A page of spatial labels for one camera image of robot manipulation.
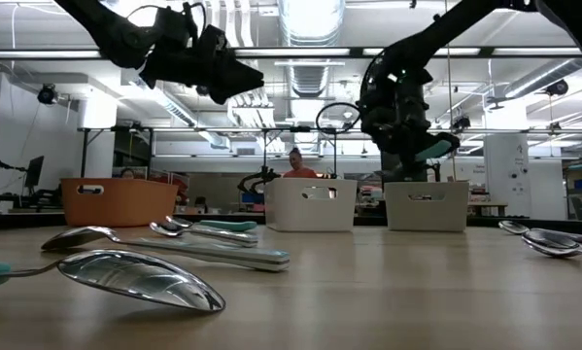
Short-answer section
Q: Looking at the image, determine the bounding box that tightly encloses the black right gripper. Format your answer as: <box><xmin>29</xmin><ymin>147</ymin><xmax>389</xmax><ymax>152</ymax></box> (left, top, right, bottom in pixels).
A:
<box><xmin>358</xmin><ymin>46</ymin><xmax>462</xmax><ymax>169</ymax></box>

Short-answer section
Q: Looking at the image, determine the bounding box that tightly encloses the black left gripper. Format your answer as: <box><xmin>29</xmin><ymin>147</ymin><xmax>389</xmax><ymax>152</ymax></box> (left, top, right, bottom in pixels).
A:
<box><xmin>139</xmin><ymin>4</ymin><xmax>265</xmax><ymax>106</ymax></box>

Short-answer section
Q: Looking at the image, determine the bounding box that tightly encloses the teal handled metal spoon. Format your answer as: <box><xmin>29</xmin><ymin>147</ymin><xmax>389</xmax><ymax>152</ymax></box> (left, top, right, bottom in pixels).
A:
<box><xmin>413</xmin><ymin>139</ymin><xmax>456</xmax><ymax>163</ymax></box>
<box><xmin>0</xmin><ymin>250</ymin><xmax>226</xmax><ymax>315</ymax></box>
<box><xmin>165</xmin><ymin>215</ymin><xmax>258</xmax><ymax>233</ymax></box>

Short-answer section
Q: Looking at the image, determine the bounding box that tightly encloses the teal white patterned spoon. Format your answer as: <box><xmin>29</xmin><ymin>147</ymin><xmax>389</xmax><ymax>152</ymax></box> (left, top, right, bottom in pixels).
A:
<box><xmin>40</xmin><ymin>226</ymin><xmax>291</xmax><ymax>273</ymax></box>
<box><xmin>149</xmin><ymin>221</ymin><xmax>260</xmax><ymax>249</ymax></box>

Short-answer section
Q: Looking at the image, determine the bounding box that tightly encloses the gray plastic bin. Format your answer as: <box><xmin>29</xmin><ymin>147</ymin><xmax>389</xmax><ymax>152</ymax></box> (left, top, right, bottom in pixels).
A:
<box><xmin>384</xmin><ymin>181</ymin><xmax>470</xmax><ymax>233</ymax></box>

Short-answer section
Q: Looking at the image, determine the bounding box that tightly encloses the wooden background table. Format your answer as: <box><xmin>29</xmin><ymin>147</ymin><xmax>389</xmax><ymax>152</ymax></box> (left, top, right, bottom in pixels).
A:
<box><xmin>468</xmin><ymin>199</ymin><xmax>509</xmax><ymax>219</ymax></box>

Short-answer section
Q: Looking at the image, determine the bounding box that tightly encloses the white pillar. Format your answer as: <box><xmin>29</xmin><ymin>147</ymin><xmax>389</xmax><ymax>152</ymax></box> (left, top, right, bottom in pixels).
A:
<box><xmin>483</xmin><ymin>133</ymin><xmax>531</xmax><ymax>220</ymax></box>

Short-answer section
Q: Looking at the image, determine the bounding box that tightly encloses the black overhead beam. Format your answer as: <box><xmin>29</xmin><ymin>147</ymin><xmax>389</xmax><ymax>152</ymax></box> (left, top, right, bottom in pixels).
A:
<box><xmin>0</xmin><ymin>46</ymin><xmax>582</xmax><ymax>61</ymax></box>

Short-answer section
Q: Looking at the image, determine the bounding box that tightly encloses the white plastic bin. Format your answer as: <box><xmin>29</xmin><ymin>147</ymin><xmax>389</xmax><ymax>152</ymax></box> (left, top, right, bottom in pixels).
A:
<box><xmin>263</xmin><ymin>177</ymin><xmax>359</xmax><ymax>233</ymax></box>

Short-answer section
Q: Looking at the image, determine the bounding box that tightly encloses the orange plastic bin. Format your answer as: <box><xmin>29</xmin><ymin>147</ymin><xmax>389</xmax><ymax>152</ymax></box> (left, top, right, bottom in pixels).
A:
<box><xmin>60</xmin><ymin>177</ymin><xmax>180</xmax><ymax>228</ymax></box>

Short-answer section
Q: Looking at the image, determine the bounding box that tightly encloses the small black monitor on stand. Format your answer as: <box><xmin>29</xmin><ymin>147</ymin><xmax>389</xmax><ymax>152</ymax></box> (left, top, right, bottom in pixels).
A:
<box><xmin>23</xmin><ymin>155</ymin><xmax>46</xmax><ymax>192</ymax></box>

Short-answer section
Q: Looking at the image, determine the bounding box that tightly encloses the hanging black camera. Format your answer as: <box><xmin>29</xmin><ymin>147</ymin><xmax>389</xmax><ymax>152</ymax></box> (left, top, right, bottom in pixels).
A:
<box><xmin>36</xmin><ymin>83</ymin><xmax>58</xmax><ymax>106</ymax></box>
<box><xmin>545</xmin><ymin>78</ymin><xmax>570</xmax><ymax>97</ymax></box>
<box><xmin>450</xmin><ymin>115</ymin><xmax>472</xmax><ymax>135</ymax></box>

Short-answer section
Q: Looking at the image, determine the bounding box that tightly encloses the thin hanging cable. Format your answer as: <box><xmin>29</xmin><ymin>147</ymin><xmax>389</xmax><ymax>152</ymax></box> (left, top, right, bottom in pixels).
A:
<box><xmin>443</xmin><ymin>12</ymin><xmax>460</xmax><ymax>182</ymax></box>

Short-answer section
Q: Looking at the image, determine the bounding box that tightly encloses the silver ceiling duct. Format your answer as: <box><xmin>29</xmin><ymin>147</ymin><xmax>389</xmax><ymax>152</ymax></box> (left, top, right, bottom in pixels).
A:
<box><xmin>276</xmin><ymin>0</ymin><xmax>346</xmax><ymax>98</ymax></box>

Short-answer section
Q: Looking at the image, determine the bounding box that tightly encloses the black background truss frame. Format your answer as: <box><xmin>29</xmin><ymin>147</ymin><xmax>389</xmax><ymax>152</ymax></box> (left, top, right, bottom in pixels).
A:
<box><xmin>76</xmin><ymin>124</ymin><xmax>582</xmax><ymax>186</ymax></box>

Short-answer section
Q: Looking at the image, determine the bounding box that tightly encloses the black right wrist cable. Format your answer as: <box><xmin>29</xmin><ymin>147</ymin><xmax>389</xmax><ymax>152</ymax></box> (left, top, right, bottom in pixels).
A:
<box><xmin>315</xmin><ymin>101</ymin><xmax>364</xmax><ymax>136</ymax></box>

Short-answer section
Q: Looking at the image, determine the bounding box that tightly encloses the black aluminium table frame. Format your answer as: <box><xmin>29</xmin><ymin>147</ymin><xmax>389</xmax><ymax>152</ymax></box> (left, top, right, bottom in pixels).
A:
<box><xmin>0</xmin><ymin>209</ymin><xmax>582</xmax><ymax>239</ymax></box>

